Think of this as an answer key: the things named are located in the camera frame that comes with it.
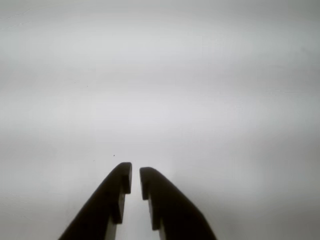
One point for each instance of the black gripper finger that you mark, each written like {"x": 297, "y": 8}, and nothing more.
{"x": 172, "y": 210}
{"x": 105, "y": 205}

